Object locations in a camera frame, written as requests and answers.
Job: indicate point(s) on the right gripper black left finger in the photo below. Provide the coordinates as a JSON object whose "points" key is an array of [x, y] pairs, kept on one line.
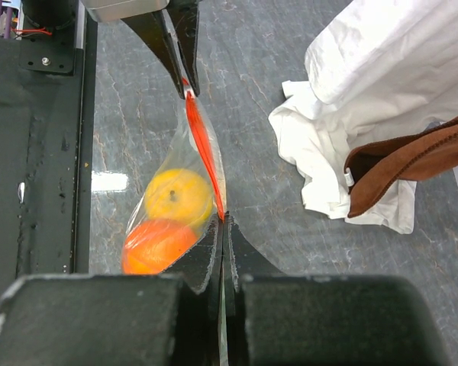
{"points": [[86, 319]]}

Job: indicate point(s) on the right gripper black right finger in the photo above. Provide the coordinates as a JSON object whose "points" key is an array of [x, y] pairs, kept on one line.
{"points": [[355, 319]]}

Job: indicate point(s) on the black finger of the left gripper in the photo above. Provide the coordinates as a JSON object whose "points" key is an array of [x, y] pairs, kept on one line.
{"points": [[152, 30], [184, 15]]}

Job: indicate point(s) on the orange fruit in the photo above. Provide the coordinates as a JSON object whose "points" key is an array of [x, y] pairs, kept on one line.
{"points": [[154, 245]]}

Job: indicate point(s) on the clear zip top bag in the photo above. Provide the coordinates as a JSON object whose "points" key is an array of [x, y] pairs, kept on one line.
{"points": [[198, 160]]}

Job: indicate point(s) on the yellow lemon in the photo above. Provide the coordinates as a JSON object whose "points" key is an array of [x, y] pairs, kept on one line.
{"points": [[181, 195]]}

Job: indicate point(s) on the brown cloth on hanger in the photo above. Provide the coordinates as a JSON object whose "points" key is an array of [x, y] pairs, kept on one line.
{"points": [[376, 166]]}

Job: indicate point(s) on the white cloth on hanger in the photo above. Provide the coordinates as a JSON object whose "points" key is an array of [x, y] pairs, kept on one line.
{"points": [[379, 70]]}

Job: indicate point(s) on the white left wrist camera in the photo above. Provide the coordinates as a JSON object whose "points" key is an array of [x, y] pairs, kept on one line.
{"points": [[113, 10]]}

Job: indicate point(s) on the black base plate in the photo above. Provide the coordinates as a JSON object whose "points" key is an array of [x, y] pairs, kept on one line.
{"points": [[47, 102]]}

